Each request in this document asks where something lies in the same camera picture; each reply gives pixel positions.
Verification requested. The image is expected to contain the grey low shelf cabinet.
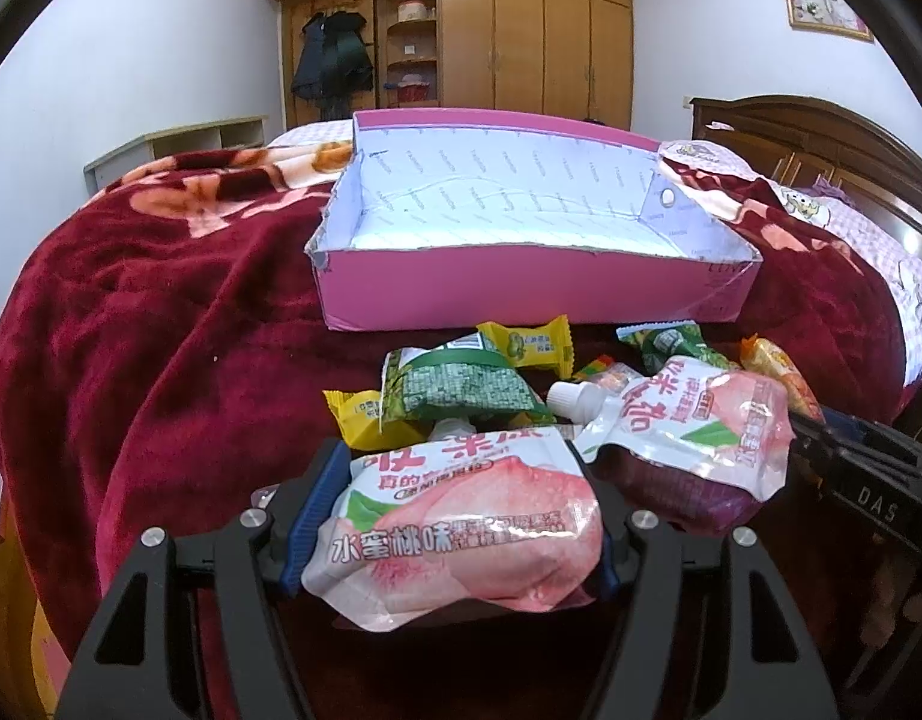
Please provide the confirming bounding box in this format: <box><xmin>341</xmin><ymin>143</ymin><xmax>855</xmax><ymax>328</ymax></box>
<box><xmin>83</xmin><ymin>117</ymin><xmax>264</xmax><ymax>195</ymax></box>

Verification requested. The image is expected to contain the framed wedding photo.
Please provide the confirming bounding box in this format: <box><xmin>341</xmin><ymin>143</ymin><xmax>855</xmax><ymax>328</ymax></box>
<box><xmin>785</xmin><ymin>0</ymin><xmax>873</xmax><ymax>43</ymax></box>

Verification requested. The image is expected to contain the pink cardboard tray box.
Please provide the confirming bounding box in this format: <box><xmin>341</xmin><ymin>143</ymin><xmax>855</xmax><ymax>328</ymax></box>
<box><xmin>306</xmin><ymin>107</ymin><xmax>762</xmax><ymax>332</ymax></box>

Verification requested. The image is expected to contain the yellow candy packet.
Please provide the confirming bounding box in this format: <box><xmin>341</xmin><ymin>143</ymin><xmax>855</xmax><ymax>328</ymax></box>
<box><xmin>477</xmin><ymin>314</ymin><xmax>575</xmax><ymax>379</ymax></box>
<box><xmin>323</xmin><ymin>390</ymin><xmax>425</xmax><ymax>454</ymax></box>

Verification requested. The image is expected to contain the yellow candy packet top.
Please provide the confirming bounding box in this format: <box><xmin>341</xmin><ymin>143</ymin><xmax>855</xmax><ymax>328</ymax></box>
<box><xmin>477</xmin><ymin>314</ymin><xmax>575</xmax><ymax>379</ymax></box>

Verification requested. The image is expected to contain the wooden headboard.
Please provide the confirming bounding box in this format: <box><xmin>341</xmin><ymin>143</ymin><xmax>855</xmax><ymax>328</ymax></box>
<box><xmin>690</xmin><ymin>94</ymin><xmax>922</xmax><ymax>260</ymax></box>

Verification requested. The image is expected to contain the orange snack packet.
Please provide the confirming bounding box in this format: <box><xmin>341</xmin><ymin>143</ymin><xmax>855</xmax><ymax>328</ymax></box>
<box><xmin>740</xmin><ymin>335</ymin><xmax>824</xmax><ymax>422</ymax></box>

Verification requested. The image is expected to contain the yellow candy packet left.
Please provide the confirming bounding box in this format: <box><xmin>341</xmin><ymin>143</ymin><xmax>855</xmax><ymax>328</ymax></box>
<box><xmin>323</xmin><ymin>390</ymin><xmax>425</xmax><ymax>454</ymax></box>

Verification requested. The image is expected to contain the peach jelly pouch front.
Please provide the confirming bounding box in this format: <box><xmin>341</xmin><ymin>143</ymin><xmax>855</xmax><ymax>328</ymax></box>
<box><xmin>301</xmin><ymin>426</ymin><xmax>603</xmax><ymax>632</ymax></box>

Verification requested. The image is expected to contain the small green pea snack bag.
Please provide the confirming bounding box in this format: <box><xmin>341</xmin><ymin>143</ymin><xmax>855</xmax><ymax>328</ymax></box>
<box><xmin>616</xmin><ymin>320</ymin><xmax>738</xmax><ymax>374</ymax></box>

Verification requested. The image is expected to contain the wooden wardrobe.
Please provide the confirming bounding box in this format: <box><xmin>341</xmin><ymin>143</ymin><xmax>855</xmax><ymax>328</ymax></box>
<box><xmin>276</xmin><ymin>0</ymin><xmax>633</xmax><ymax>128</ymax></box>

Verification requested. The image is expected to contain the large green pea snack bag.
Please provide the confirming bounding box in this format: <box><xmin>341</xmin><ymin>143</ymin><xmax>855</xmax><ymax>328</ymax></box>
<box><xmin>379</xmin><ymin>346</ymin><xmax>555</xmax><ymax>426</ymax></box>

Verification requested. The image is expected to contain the dark red floral blanket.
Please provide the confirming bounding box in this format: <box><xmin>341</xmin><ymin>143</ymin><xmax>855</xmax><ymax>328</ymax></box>
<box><xmin>0</xmin><ymin>148</ymin><xmax>915</xmax><ymax>658</ymax></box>

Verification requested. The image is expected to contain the dark hanging jacket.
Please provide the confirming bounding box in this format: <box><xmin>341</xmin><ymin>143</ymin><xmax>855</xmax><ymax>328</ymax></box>
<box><xmin>290</xmin><ymin>10</ymin><xmax>375</xmax><ymax>103</ymax></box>

